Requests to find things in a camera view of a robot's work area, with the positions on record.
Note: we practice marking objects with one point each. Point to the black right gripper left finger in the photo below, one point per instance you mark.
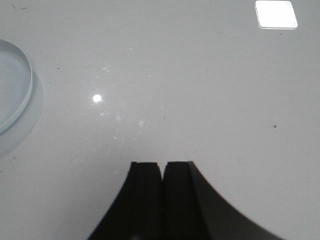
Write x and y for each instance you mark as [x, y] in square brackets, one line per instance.
[136, 212]

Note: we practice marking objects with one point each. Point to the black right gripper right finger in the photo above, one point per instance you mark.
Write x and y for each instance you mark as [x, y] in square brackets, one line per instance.
[194, 210]

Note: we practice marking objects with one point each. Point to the light blue round plate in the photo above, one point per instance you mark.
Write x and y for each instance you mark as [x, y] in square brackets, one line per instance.
[16, 83]

